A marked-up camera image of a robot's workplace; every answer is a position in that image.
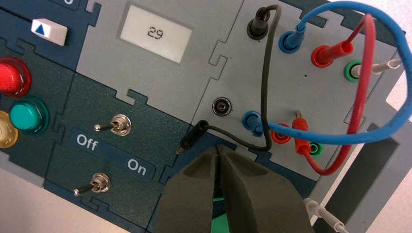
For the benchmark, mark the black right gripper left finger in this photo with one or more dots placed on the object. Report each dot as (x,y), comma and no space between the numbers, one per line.
(190,199)

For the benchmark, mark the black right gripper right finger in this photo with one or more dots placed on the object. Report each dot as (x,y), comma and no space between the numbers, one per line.
(264,199)

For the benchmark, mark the red panel socket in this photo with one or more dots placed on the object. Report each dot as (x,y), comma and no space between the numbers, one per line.
(279,137)

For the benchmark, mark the green panel socket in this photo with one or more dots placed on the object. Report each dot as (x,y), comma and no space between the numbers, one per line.
(317,149)

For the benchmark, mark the black panel socket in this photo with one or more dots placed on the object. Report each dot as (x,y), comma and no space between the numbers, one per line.
(221,106)

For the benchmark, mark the grey-blue modular task box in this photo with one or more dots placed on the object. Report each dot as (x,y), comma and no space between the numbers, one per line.
(289,96)

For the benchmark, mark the small LCD display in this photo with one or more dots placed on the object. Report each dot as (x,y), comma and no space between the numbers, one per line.
(154,32)

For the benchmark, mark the green push button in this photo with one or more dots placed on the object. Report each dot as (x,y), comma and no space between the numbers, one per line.
(25,115)

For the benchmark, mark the yellow push button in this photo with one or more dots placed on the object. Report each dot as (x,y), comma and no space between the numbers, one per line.
(6,132)

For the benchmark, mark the red push button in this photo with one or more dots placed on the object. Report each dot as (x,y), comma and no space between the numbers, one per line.
(11,77)

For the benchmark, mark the white slider cap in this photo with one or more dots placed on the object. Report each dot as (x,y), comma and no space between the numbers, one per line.
(50,32)

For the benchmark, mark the metal toggle switch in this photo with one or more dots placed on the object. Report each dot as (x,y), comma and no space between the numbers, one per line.
(120,125)
(100,183)

